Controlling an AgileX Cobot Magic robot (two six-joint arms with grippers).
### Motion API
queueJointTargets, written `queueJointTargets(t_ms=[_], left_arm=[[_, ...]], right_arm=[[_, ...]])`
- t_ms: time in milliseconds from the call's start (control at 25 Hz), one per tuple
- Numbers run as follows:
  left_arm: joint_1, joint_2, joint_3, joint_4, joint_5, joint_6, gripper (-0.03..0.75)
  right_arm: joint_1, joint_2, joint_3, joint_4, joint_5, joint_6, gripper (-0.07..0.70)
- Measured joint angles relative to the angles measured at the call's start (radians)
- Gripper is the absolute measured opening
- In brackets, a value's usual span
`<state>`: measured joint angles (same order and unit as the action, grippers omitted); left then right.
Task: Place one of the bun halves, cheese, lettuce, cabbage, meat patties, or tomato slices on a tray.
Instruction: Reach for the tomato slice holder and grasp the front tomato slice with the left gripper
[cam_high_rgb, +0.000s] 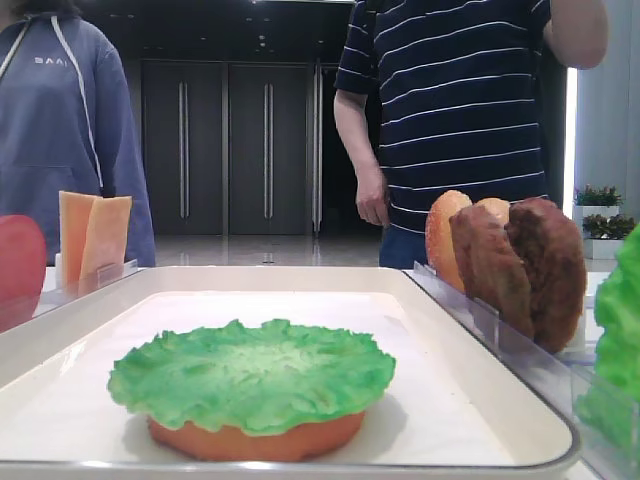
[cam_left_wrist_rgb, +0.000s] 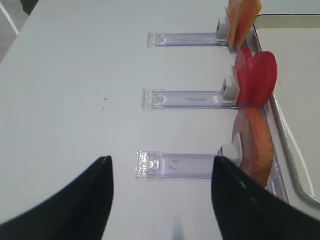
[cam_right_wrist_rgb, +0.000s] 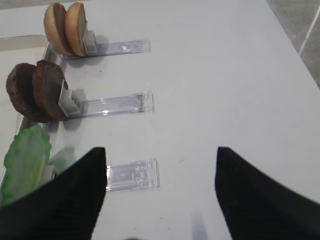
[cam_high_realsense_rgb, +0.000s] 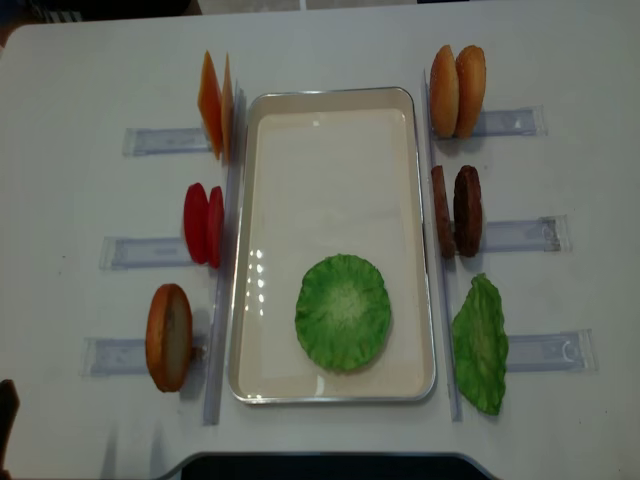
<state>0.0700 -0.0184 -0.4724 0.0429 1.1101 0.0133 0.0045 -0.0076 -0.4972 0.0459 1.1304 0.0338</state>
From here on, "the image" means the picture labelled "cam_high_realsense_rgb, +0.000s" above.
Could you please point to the clear pusher track lettuce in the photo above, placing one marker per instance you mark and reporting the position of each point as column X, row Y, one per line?
column 571, row 351

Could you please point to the clear pusher track tomato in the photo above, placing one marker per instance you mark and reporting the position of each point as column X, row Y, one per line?
column 120, row 253

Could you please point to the clear pusher track left bun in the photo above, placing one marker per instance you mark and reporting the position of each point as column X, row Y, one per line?
column 105, row 357

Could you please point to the left clear front rail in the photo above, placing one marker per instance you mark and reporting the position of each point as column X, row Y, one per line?
column 225, row 284

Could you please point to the right clear front rail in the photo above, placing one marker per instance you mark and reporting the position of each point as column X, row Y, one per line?
column 453, row 393

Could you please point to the right orange cheese slice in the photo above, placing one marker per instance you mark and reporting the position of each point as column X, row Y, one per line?
column 227, row 111

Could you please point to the bun half on left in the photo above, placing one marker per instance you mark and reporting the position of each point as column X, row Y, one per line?
column 169, row 335

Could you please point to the flat green lettuce leaf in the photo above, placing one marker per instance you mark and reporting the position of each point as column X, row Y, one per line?
column 343, row 313

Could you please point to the sesame bun top half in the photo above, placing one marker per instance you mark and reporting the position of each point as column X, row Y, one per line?
column 444, row 93

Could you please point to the clear pusher track cheese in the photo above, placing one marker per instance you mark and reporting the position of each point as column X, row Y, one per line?
column 144, row 142

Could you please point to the golden bun half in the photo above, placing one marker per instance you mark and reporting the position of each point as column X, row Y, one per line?
column 471, row 70

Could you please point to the thin brown meat patty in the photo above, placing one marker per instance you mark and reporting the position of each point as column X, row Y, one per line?
column 442, row 216

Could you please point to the orange cheese slice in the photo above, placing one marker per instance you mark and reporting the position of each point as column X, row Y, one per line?
column 227, row 111
column 209, row 104

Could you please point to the clear pusher track right buns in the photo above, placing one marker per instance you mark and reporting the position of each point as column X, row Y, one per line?
column 525, row 121

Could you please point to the clear pusher track patties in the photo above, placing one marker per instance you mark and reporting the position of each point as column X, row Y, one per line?
column 545, row 234

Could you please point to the red tomato slice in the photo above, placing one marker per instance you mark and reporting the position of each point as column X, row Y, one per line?
column 214, row 227
column 194, row 222

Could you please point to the dark brown meat patty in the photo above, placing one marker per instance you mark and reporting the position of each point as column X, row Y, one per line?
column 468, row 219

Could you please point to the left red tomato slice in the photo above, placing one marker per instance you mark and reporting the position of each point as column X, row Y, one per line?
column 194, row 222

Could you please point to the left orange cheese slice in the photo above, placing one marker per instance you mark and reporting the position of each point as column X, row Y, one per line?
column 209, row 104

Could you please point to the clear rail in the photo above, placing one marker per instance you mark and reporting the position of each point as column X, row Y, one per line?
column 225, row 284
column 453, row 393

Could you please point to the upright green lettuce leaf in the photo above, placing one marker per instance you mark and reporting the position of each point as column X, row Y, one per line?
column 481, row 347

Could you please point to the dark object at left edge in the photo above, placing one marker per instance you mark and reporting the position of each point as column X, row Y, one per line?
column 9, row 406

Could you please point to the right red tomato slice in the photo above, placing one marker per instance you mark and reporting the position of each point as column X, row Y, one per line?
column 214, row 227

